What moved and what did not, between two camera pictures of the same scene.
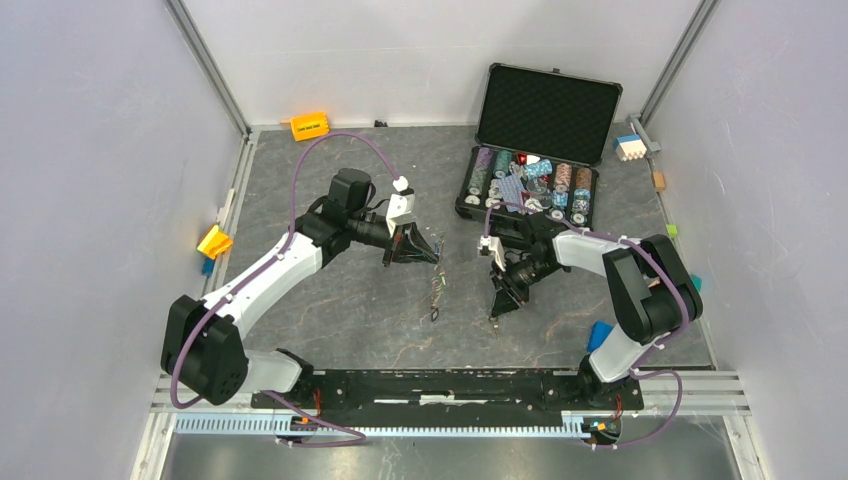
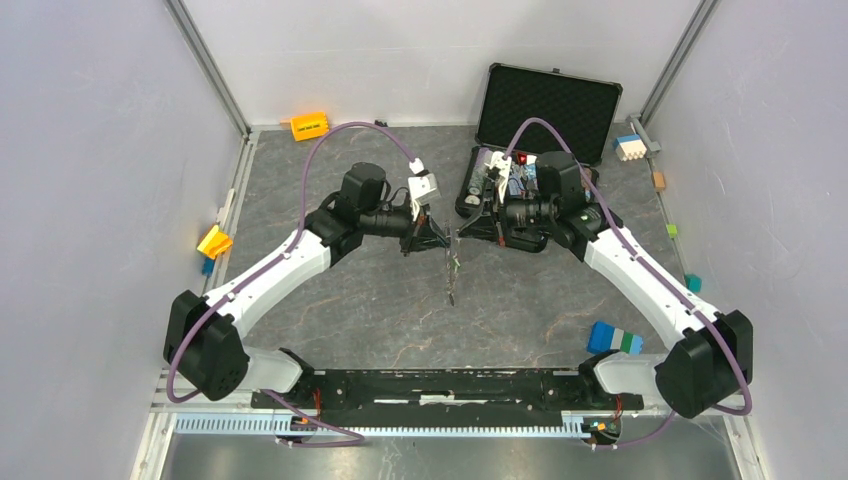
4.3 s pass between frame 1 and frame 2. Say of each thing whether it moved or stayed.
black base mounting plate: stayed
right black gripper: moved
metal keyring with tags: moved
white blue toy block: stayed
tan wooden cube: stayed
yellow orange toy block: stayed
